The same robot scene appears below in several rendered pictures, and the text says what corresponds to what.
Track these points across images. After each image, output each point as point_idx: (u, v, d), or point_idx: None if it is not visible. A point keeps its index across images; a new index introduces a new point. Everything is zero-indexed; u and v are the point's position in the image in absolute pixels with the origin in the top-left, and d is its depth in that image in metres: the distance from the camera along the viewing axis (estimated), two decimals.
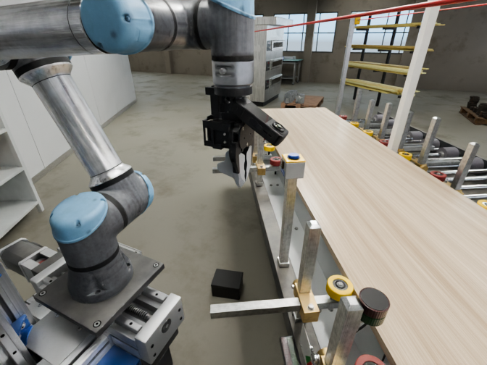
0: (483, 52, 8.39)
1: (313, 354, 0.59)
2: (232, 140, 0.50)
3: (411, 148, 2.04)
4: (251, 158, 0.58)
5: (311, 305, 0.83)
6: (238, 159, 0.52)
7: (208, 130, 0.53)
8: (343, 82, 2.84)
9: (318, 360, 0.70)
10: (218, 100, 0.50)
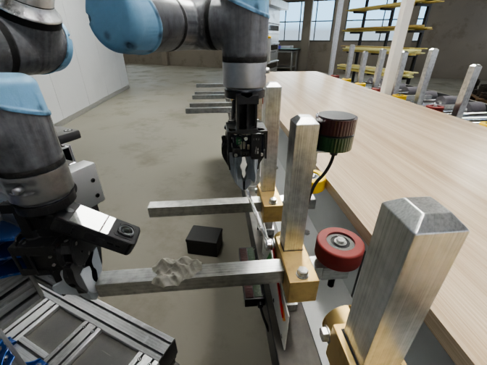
0: (483, 38, 8.22)
1: None
2: None
3: (407, 96, 1.88)
4: (227, 164, 0.56)
5: (274, 198, 0.66)
6: None
7: (261, 142, 0.47)
8: (335, 42, 2.68)
9: (273, 242, 0.54)
10: (255, 106, 0.46)
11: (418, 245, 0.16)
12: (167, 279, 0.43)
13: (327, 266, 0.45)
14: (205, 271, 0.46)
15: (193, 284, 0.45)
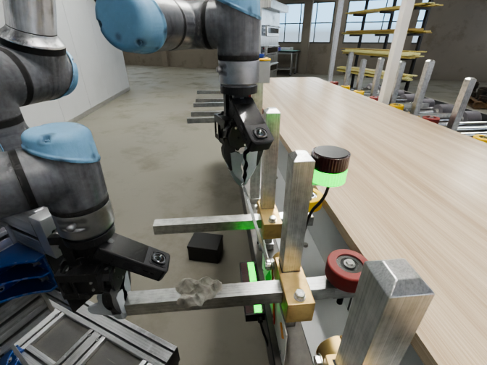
0: (483, 40, 8.25)
1: (248, 199, 0.55)
2: (225, 136, 0.52)
3: (405, 105, 1.91)
4: (258, 162, 0.57)
5: (273, 216, 0.69)
6: (228, 156, 0.53)
7: (219, 124, 0.57)
8: (335, 48, 2.71)
9: (272, 263, 0.57)
10: (226, 97, 0.53)
11: (392, 305, 0.19)
12: (191, 300, 0.46)
13: (337, 287, 0.48)
14: (225, 291, 0.49)
15: (214, 303, 0.49)
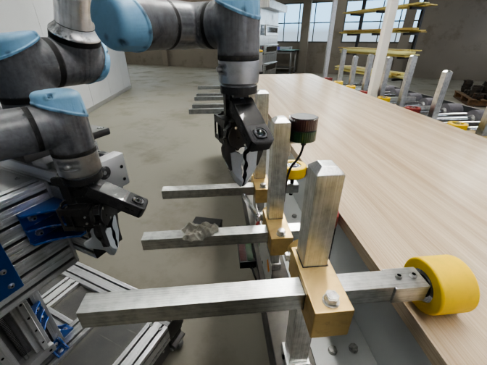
0: (478, 40, 8.38)
1: (248, 203, 0.56)
2: (225, 136, 0.52)
3: (393, 98, 2.03)
4: (258, 162, 0.57)
5: (264, 183, 0.82)
6: (228, 156, 0.53)
7: None
8: (329, 46, 2.83)
9: (261, 217, 0.69)
10: (226, 97, 0.53)
11: (319, 182, 0.31)
12: (194, 236, 0.59)
13: None
14: (221, 232, 0.62)
15: (212, 241, 0.61)
